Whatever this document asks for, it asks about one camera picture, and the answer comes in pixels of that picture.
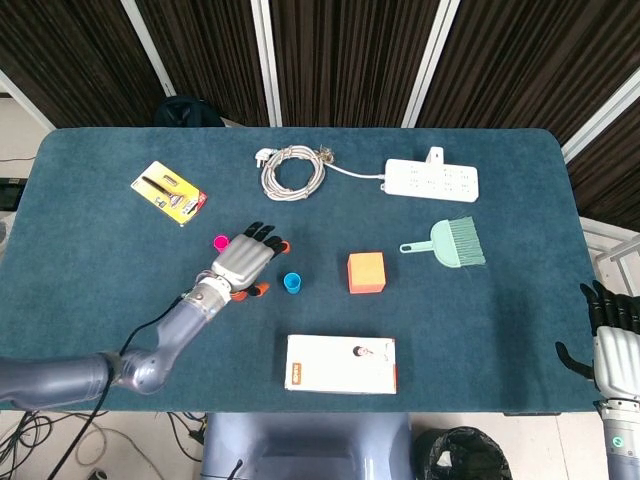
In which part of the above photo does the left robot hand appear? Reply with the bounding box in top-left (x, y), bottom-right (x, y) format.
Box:
top-left (209, 221), bottom-right (292, 302)

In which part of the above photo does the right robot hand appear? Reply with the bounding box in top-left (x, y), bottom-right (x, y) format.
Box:
top-left (555, 279), bottom-right (640, 401)

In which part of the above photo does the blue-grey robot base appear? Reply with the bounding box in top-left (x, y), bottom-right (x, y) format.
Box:
top-left (200, 412), bottom-right (415, 480)

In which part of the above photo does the mint green hand brush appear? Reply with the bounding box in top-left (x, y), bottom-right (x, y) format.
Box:
top-left (398, 215), bottom-right (487, 270)

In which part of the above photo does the yellow razor blister pack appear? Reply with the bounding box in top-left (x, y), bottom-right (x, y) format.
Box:
top-left (130, 160), bottom-right (209, 229)

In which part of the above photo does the orange foam cube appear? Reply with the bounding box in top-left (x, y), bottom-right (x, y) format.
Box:
top-left (347, 252), bottom-right (387, 295)

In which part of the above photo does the white desk lamp box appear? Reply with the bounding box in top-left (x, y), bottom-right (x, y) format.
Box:
top-left (283, 334), bottom-right (399, 396)

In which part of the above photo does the dark chair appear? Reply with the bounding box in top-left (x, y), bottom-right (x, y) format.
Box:
top-left (152, 95), bottom-right (226, 129)

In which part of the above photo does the teal table cloth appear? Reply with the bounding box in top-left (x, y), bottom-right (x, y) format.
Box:
top-left (0, 127), bottom-right (601, 415)

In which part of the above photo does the black trash bin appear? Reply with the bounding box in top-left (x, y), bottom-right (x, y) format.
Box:
top-left (412, 425), bottom-right (514, 480)

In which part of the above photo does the white power strip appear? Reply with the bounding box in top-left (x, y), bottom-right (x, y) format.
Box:
top-left (380, 158), bottom-right (480, 204)

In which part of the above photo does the black box device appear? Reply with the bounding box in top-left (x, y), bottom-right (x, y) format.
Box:
top-left (0, 177), bottom-right (25, 212)

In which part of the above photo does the coiled grey power cable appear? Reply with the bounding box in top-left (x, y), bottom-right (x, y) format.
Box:
top-left (254, 145), bottom-right (387, 203)

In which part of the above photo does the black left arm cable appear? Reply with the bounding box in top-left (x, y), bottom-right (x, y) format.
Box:
top-left (47, 297), bottom-right (184, 480)

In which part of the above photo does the black floor cable bundle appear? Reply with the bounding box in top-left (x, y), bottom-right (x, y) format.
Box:
top-left (167, 412), bottom-right (207, 459)

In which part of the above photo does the white partition post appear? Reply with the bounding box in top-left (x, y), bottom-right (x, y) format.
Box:
top-left (401, 0), bottom-right (461, 129)
top-left (119, 0), bottom-right (177, 99)
top-left (249, 0), bottom-right (284, 127)
top-left (560, 77), bottom-right (640, 164)
top-left (0, 69), bottom-right (55, 131)

